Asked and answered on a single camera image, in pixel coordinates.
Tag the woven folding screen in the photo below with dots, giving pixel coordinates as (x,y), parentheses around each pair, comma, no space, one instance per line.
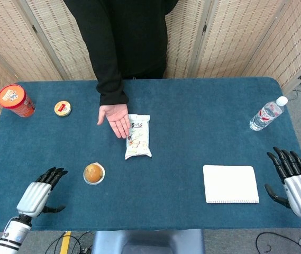
(232,37)

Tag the red cylindrical snack can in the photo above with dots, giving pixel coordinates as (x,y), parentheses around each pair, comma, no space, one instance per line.
(15,100)

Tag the person's bare hand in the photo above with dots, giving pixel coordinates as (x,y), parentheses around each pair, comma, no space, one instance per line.
(116,118)

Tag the small round yellow tin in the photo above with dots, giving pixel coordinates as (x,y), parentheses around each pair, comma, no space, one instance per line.
(63,108)

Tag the white spiral notepad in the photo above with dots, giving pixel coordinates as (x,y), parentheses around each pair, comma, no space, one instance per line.
(231,183)

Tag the round bread bun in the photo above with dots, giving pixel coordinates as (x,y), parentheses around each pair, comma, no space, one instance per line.
(94,173)

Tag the white snack bag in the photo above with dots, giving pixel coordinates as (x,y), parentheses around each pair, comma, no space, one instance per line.
(139,137)

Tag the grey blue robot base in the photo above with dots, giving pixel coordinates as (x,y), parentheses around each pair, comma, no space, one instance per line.
(147,242)

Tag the clear plastic water bottle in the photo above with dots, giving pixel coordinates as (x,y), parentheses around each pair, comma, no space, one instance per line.
(266,114)

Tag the person's black clothed torso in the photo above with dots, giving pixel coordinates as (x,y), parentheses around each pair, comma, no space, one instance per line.
(137,37)

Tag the person's black sleeved forearm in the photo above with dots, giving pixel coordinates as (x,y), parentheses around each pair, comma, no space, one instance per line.
(108,58)

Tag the blue table cloth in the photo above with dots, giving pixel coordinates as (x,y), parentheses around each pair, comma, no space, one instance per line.
(166,185)

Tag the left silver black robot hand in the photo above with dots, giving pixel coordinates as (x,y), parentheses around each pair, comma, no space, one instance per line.
(34,196)

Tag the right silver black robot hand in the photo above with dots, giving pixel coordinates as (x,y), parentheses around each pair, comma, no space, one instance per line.
(300,190)

